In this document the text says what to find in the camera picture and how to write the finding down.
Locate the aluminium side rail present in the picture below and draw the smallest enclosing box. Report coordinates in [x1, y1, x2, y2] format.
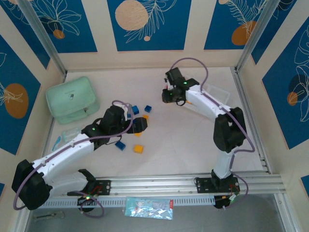
[231, 67, 272, 174]

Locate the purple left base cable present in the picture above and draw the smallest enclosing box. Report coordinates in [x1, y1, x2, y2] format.
[77, 190, 105, 219]

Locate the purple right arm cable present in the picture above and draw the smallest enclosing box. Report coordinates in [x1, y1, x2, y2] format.
[170, 57, 256, 174]

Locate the light blue plastic piece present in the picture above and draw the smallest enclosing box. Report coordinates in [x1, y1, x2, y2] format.
[52, 135, 62, 151]

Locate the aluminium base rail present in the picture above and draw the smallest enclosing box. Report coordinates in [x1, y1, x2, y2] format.
[20, 172, 283, 199]

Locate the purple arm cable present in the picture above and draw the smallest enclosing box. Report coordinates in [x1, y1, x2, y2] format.
[13, 99, 134, 210]
[170, 57, 256, 174]

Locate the aluminium frame post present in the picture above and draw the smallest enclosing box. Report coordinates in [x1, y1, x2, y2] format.
[17, 0, 68, 76]
[235, 0, 282, 73]

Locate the mint green zip pouch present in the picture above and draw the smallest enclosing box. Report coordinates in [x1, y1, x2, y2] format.
[45, 76, 101, 125]

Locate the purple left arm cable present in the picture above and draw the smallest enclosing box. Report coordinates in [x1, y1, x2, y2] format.
[13, 99, 134, 210]

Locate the light blue printed packet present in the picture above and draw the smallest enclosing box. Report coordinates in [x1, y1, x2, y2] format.
[124, 196, 175, 221]

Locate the white slotted cable duct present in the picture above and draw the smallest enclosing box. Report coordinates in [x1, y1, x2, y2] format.
[38, 195, 215, 209]

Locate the clear plastic sorting tray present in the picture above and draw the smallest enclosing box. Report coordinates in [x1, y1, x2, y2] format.
[183, 83, 231, 113]

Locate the clear plastic wrapper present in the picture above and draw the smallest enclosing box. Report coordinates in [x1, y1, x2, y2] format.
[61, 128, 83, 142]

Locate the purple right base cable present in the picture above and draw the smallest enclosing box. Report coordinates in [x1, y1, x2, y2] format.
[214, 173, 250, 210]

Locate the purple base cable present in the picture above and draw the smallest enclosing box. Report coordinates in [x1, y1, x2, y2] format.
[77, 190, 105, 219]
[214, 173, 250, 210]

